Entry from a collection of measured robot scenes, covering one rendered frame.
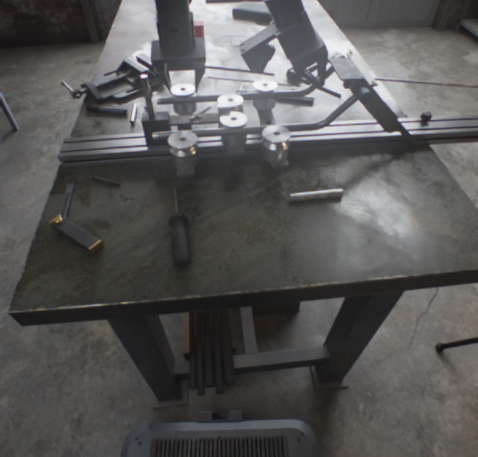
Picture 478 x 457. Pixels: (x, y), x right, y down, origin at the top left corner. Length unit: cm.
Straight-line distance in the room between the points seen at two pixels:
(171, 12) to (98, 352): 121
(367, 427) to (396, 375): 22
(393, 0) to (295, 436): 385
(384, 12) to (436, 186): 354
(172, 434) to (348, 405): 63
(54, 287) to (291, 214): 39
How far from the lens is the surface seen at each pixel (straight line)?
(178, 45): 70
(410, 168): 78
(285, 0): 67
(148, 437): 111
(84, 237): 61
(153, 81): 100
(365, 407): 143
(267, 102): 77
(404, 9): 430
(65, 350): 157
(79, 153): 75
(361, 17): 413
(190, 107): 77
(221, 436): 109
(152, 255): 57
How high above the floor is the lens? 133
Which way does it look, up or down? 48 degrees down
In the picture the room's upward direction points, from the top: straight up
